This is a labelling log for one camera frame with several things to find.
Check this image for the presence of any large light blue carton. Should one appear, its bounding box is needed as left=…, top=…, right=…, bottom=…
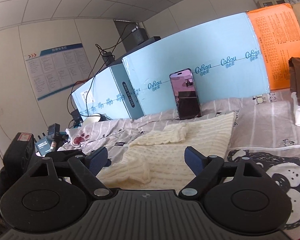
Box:
left=122, top=12, right=270, bottom=114

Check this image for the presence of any black cable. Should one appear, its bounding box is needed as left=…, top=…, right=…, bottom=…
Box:
left=66, top=23, right=136, bottom=128

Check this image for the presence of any black handheld camera device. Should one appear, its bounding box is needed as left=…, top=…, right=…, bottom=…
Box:
left=47, top=123, right=69, bottom=152

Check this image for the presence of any blue small product box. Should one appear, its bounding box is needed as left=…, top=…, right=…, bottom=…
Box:
left=35, top=137, right=52, bottom=156

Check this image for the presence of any cream knitted sweater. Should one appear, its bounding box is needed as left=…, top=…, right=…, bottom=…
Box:
left=97, top=113, right=235, bottom=192

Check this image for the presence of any black power adapter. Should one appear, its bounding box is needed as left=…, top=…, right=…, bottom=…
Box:
left=101, top=51, right=115, bottom=66

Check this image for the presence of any wall information poster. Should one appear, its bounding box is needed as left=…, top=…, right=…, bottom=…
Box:
left=24, top=43, right=91, bottom=100

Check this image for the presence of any orange cardboard box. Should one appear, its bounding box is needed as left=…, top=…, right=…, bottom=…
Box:
left=247, top=3, right=300, bottom=90

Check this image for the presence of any black smartphone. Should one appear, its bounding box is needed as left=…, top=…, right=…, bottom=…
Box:
left=170, top=68, right=202, bottom=120

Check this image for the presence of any small light blue carton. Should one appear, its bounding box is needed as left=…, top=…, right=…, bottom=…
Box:
left=71, top=64, right=144, bottom=120

